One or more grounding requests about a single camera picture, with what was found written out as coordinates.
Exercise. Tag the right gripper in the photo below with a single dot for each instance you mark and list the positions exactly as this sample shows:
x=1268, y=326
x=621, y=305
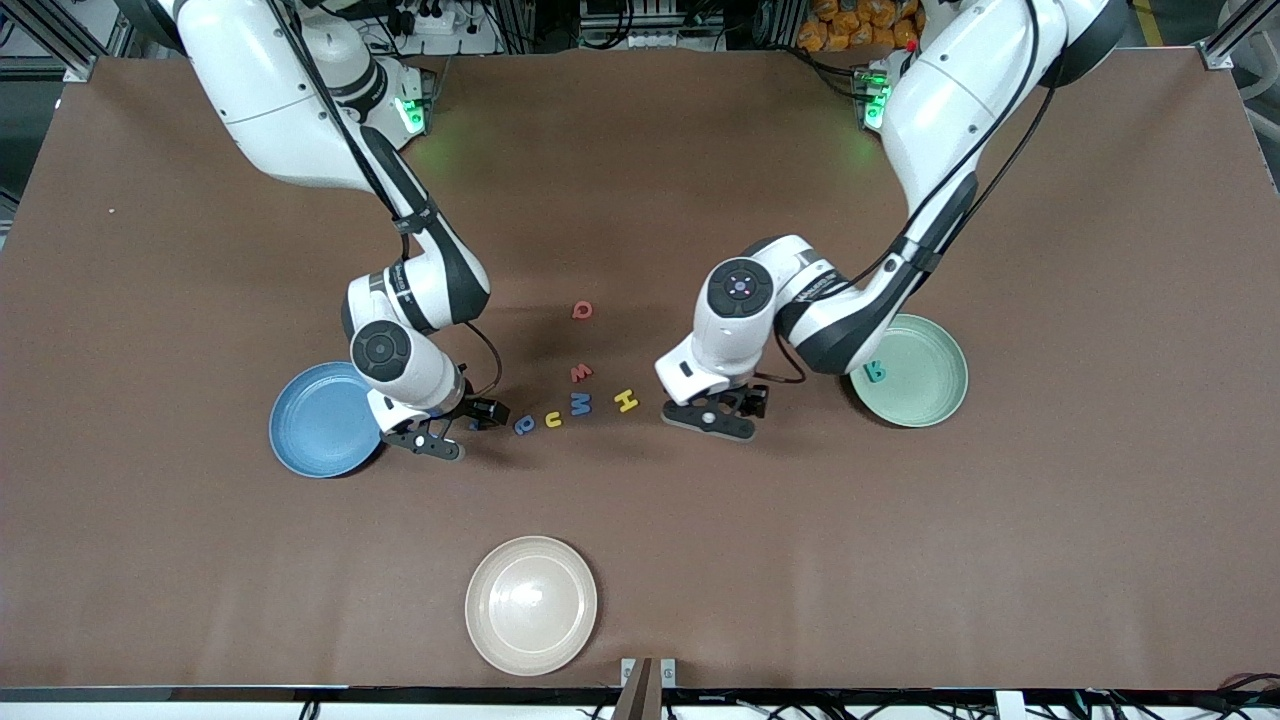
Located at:
x=474, y=408

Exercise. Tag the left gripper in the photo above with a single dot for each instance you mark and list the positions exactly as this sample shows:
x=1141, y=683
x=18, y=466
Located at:
x=747, y=396

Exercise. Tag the blue foam letter a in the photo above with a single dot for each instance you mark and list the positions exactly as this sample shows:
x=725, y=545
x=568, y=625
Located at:
x=524, y=425

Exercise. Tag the red foam letter w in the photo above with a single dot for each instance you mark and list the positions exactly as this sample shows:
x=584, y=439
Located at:
x=581, y=373

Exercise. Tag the yellow foam letter H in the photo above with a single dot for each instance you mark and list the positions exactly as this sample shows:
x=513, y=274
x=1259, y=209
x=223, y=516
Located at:
x=627, y=400

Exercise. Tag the teal foam letter R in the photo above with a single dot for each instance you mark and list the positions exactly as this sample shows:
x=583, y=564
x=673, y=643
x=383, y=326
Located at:
x=875, y=372

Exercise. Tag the red foam letter Q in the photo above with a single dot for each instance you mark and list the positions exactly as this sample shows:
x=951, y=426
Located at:
x=582, y=310

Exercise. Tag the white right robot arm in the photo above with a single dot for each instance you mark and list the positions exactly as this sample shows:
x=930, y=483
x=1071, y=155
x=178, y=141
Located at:
x=280, y=100

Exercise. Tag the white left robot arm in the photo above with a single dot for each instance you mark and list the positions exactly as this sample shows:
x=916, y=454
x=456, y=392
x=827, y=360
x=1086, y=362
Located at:
x=940, y=100

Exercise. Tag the blue plate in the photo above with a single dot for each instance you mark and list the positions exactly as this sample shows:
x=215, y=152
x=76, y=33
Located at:
x=320, y=430

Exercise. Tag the green plate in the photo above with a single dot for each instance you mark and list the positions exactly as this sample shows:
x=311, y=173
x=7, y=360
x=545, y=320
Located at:
x=920, y=385

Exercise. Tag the beige plate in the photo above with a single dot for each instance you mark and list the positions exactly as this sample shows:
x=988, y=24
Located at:
x=531, y=606

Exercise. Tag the brown table cover mat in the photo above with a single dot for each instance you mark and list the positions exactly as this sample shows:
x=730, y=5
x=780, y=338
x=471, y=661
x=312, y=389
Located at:
x=900, y=550

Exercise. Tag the orange objects pile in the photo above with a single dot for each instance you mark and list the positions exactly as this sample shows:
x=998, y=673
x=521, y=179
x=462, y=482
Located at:
x=850, y=25

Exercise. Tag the metal equipment rack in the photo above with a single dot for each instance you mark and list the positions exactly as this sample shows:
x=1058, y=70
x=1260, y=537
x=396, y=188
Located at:
x=650, y=20

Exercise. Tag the white power strip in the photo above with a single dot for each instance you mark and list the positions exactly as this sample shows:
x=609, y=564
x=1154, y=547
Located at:
x=425, y=18

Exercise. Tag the metal bracket with brown post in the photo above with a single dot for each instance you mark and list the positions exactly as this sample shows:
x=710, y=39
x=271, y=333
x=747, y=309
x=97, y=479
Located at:
x=640, y=690

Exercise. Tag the aluminium frame profile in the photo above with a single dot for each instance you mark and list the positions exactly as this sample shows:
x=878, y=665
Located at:
x=60, y=40
x=1235, y=35

